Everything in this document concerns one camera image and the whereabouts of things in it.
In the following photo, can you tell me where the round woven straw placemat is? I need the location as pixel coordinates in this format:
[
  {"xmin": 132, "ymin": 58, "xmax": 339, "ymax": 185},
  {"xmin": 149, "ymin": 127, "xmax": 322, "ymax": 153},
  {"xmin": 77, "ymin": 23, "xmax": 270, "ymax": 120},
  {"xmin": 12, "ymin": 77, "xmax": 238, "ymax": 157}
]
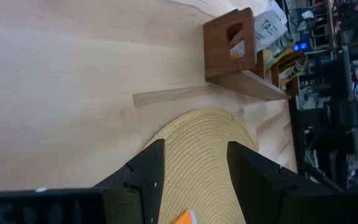
[{"xmin": 144, "ymin": 108, "xmax": 259, "ymax": 224}]

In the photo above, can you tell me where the green tea packet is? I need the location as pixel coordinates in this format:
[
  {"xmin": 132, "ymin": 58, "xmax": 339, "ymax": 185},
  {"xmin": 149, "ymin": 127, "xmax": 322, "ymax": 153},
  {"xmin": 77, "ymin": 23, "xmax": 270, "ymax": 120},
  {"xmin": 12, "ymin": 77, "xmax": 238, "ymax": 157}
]
[{"xmin": 263, "ymin": 39, "xmax": 295, "ymax": 72}]

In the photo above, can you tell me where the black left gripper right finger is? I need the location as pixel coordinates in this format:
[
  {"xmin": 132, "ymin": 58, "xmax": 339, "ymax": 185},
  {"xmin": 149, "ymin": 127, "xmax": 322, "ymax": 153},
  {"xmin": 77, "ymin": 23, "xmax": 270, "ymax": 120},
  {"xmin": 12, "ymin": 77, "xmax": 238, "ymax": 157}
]
[{"xmin": 227, "ymin": 141, "xmax": 358, "ymax": 224}]

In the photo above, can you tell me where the black aluminium table frame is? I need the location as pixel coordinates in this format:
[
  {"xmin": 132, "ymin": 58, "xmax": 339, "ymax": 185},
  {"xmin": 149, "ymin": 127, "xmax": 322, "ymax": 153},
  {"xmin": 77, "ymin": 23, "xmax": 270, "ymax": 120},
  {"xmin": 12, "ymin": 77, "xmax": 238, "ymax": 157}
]
[{"xmin": 287, "ymin": 93, "xmax": 344, "ymax": 194}]

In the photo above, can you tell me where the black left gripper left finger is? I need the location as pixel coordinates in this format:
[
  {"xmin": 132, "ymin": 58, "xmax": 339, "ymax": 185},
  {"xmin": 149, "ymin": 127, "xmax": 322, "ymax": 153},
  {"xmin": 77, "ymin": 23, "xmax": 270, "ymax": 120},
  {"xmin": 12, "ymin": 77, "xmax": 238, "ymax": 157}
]
[{"xmin": 0, "ymin": 139, "xmax": 166, "ymax": 224}]

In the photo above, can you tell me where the brown wooden tea organizer box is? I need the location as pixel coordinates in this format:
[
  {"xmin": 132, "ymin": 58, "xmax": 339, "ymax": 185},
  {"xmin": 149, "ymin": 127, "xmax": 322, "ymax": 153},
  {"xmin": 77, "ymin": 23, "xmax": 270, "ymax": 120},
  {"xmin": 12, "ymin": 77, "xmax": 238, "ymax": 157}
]
[{"xmin": 203, "ymin": 7, "xmax": 301, "ymax": 102}]

